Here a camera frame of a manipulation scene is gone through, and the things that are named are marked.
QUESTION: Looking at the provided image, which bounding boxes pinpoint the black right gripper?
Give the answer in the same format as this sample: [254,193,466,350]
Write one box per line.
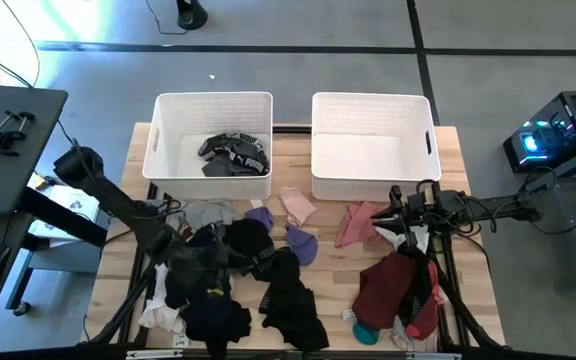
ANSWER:
[371,185,439,251]

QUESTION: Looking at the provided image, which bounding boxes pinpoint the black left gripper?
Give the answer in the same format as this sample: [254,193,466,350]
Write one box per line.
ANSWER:
[165,234,251,284]

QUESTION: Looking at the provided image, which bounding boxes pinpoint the dusty pink garment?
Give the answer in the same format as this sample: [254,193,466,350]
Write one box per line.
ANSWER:
[334,200,392,250]

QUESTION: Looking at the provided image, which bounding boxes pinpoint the purple sock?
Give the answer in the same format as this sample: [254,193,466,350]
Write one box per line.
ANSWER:
[244,205,275,232]
[284,223,319,268]

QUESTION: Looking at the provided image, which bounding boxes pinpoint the grey garment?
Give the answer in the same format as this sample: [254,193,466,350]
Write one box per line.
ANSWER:
[180,198,242,232]

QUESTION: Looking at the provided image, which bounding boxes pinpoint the navy blue garment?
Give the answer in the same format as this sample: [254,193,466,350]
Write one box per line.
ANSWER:
[180,279,253,359]

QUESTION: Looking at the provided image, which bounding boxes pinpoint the maroon garment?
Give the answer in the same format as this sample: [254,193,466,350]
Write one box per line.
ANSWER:
[351,251,418,331]

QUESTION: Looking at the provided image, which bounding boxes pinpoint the large black garment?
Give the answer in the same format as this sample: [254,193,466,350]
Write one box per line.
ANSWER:
[259,246,331,353]

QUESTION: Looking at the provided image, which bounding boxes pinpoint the red garment with pink trim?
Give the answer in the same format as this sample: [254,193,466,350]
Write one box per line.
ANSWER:
[404,259,444,342]

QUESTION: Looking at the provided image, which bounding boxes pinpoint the teal sock with tag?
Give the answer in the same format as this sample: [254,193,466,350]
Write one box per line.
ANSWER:
[342,308,382,347]

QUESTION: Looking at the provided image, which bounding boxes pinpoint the black briefs with grey waistband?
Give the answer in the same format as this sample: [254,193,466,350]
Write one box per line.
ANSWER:
[223,217,278,275]

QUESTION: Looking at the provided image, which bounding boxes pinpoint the white plastic laundry basket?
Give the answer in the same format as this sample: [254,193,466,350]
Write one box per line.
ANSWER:
[310,91,443,203]
[141,91,274,201]

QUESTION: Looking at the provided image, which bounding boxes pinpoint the pale pink sock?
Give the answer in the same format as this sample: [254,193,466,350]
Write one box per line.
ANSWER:
[276,185,318,227]

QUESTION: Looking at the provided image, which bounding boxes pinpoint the white garment with paper tag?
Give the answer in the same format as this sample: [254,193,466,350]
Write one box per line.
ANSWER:
[137,293,190,349]

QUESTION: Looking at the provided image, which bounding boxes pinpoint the black Puma waistband underwear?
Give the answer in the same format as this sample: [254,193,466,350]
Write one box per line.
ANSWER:
[196,131,272,178]

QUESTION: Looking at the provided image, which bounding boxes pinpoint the black desk leg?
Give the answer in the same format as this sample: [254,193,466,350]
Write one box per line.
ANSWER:
[5,185,109,317]

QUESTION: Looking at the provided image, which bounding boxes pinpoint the white cardboard box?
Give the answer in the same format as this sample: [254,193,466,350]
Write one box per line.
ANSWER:
[27,183,102,249]

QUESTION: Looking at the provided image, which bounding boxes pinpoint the small yellow black plug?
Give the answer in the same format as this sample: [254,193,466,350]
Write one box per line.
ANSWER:
[31,172,58,192]

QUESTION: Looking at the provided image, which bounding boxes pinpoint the black stand base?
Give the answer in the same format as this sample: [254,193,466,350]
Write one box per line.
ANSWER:
[176,0,210,31]

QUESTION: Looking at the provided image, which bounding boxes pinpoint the black desk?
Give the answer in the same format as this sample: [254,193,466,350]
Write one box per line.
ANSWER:
[0,84,69,339]

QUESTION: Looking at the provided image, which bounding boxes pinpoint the black clamp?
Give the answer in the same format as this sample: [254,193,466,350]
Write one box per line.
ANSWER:
[0,110,37,158]

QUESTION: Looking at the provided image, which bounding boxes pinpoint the silver metal bracket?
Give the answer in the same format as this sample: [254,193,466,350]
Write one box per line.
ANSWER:
[404,351,463,360]
[125,349,185,360]

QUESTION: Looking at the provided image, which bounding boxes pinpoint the black desk cable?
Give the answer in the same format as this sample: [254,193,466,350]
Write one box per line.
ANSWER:
[56,118,80,149]

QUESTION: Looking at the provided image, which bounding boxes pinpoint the black floor cable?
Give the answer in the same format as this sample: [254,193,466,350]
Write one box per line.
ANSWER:
[145,0,189,36]

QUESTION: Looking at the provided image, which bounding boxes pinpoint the thin dark cable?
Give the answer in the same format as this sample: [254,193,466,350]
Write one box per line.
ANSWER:
[0,0,42,89]

